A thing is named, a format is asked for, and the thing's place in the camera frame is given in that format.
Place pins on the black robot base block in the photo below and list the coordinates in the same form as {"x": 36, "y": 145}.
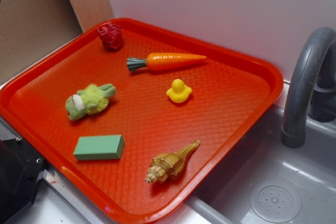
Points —
{"x": 22, "y": 168}

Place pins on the yellow rubber duck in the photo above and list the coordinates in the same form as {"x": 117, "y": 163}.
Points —
{"x": 179, "y": 92}

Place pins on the orange plastic tray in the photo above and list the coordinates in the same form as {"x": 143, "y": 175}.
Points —
{"x": 230, "y": 92}

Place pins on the orange plastic toy carrot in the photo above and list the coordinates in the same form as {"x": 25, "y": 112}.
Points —
{"x": 158, "y": 61}

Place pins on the brown spiral seashell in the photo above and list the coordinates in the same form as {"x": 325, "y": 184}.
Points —
{"x": 170, "y": 165}

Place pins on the green plush frog toy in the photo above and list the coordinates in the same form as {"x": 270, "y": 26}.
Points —
{"x": 90, "y": 101}

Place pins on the green rectangular block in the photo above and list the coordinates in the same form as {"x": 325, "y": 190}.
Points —
{"x": 103, "y": 147}

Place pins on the red crumpled paper ball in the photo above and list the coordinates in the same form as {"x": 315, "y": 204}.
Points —
{"x": 110, "y": 35}

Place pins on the grey plastic toy sink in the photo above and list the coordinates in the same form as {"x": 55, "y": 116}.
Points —
{"x": 262, "y": 181}

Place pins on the grey plastic toy faucet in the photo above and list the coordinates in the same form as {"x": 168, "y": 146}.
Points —
{"x": 312, "y": 88}

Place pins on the brown cardboard panel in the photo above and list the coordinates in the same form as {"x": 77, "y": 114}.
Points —
{"x": 31, "y": 29}

